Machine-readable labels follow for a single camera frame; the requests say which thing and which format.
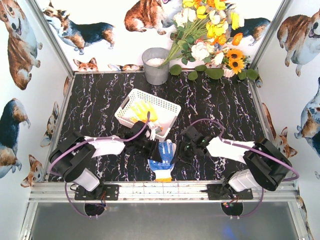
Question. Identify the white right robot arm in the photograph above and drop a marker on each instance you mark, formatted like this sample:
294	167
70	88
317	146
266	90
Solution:
266	166

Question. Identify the orange dotted work glove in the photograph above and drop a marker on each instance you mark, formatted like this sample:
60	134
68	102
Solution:
140	112

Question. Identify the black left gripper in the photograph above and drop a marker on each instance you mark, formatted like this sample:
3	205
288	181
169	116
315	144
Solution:
154	150

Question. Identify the artificial flower bouquet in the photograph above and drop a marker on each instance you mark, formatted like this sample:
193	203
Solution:
209	31

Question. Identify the white plastic storage basket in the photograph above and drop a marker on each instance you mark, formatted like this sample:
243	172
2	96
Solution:
167	111

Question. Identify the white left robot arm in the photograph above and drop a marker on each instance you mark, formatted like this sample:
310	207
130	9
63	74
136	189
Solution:
69	160

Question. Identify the aluminium front rail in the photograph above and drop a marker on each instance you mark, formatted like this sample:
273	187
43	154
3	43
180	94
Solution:
158	192

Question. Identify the grey metal bucket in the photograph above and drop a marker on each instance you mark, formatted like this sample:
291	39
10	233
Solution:
155	66

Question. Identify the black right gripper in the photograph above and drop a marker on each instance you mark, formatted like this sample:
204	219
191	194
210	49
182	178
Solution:
182	152

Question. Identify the blue dotted work glove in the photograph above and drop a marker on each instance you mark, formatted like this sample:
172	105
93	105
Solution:
163	168

